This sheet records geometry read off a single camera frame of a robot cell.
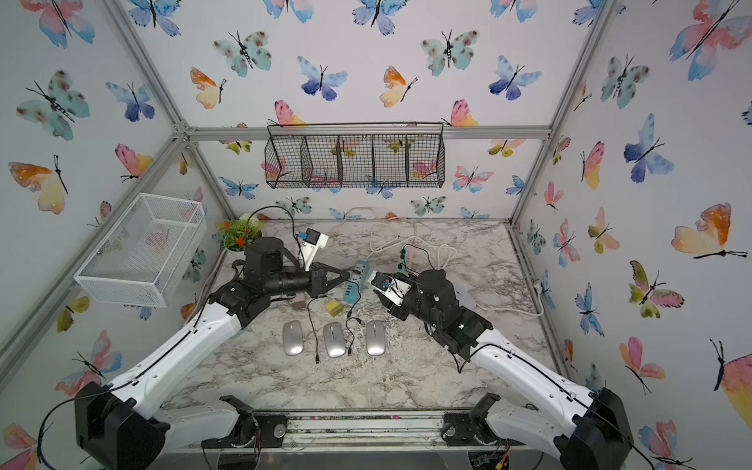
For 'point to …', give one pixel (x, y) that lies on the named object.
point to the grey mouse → (334, 339)
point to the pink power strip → (413, 258)
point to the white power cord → (444, 266)
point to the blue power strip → (354, 285)
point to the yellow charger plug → (334, 307)
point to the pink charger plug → (299, 302)
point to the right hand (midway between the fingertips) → (387, 276)
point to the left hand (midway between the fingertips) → (349, 274)
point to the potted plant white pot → (235, 234)
